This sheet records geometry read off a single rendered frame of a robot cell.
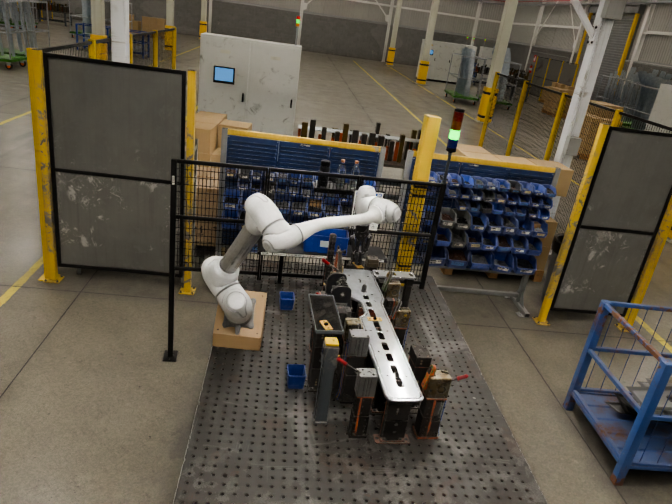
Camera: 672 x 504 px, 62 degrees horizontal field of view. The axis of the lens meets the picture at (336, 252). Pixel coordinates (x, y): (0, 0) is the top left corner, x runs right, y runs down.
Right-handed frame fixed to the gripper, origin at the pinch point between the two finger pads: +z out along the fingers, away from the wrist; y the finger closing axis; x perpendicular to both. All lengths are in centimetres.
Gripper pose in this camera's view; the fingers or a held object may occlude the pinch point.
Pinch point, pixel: (358, 258)
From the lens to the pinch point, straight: 311.2
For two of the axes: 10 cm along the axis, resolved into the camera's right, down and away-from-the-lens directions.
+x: -3.6, -3.5, 8.6
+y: 9.3, -0.4, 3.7
